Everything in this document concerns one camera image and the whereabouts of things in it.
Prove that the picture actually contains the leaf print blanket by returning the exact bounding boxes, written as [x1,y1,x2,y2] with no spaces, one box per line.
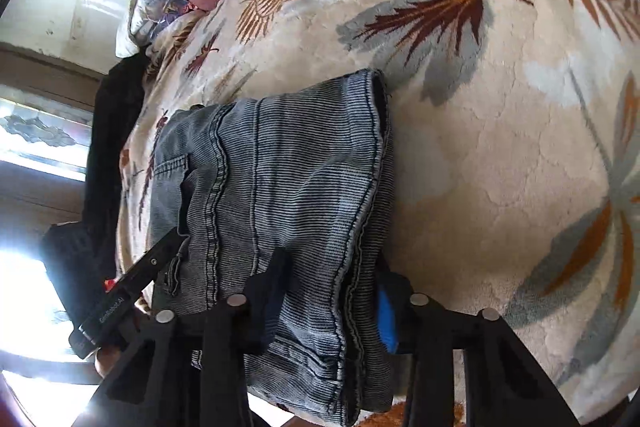
[117,0,640,425]

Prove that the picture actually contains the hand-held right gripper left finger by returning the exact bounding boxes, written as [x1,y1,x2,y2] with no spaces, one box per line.
[87,247,291,427]

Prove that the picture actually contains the white pillow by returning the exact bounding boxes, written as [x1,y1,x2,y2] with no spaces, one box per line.
[116,0,151,58]

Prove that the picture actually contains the purple packet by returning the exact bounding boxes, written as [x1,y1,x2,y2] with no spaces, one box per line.
[160,0,201,25]

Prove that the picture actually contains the black jacket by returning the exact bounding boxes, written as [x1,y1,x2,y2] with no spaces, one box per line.
[40,57,151,328]

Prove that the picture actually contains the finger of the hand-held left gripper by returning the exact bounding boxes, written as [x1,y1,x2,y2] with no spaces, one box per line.
[147,228,188,275]

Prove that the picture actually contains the blue denim pants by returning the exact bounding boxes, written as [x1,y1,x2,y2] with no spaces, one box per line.
[150,69,401,415]

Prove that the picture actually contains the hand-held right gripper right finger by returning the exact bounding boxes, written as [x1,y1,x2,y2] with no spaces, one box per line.
[375,269,583,427]

